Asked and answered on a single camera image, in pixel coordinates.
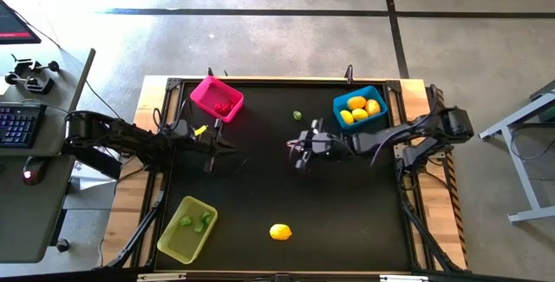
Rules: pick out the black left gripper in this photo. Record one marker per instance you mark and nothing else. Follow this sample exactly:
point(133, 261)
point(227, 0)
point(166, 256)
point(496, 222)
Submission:
point(206, 142)

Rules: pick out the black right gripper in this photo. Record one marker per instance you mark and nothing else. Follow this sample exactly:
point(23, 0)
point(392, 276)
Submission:
point(329, 146)

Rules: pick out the blue plastic basket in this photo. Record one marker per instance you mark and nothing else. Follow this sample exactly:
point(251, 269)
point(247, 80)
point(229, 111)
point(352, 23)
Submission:
point(342, 102)

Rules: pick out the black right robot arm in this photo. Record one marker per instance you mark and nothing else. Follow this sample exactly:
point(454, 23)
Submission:
point(390, 136)

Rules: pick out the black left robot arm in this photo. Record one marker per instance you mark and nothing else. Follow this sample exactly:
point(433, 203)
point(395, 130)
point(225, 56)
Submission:
point(126, 136)

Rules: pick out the yellow tag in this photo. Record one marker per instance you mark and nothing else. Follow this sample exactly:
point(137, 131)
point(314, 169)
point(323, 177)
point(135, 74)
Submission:
point(200, 130)

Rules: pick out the pink plastic basket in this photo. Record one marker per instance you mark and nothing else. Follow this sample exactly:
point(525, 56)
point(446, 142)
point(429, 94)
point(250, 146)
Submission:
point(208, 93)

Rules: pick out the black metal clip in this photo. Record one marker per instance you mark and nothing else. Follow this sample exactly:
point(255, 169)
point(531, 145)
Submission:
point(349, 76)

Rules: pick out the yellow-green plastic basket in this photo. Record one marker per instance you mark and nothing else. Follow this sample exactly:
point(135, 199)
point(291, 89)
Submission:
point(182, 245)

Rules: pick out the wooden workbench table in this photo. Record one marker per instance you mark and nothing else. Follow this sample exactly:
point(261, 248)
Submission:
point(126, 204)

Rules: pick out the white paper sheet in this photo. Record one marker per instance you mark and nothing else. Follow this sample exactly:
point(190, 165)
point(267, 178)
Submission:
point(93, 180)

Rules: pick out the hazard striped edge strip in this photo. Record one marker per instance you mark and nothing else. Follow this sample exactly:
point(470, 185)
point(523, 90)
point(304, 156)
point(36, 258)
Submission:
point(455, 208)

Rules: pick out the black round knob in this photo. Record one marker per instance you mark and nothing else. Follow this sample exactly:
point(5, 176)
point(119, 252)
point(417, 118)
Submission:
point(63, 245)

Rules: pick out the black computer mouse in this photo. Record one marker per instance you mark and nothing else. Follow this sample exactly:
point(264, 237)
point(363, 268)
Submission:
point(34, 170)

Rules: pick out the black backlit keyboard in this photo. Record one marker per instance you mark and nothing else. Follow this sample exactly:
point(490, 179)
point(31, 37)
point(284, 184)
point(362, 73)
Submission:
point(19, 125)

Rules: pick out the grey desk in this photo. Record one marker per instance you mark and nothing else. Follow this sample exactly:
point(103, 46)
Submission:
point(26, 212)

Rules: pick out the black computer monitor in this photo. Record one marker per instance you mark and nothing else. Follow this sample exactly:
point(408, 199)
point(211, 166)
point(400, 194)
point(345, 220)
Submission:
point(13, 26)

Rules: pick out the black diagonal frame strut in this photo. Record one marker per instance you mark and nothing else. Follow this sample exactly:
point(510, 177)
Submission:
point(422, 234)
point(143, 230)

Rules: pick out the silver metal bracket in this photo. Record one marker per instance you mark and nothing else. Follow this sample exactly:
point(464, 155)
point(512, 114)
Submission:
point(403, 278)
point(160, 277)

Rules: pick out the grey metal table frame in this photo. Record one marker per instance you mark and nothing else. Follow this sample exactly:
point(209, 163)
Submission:
point(526, 178)

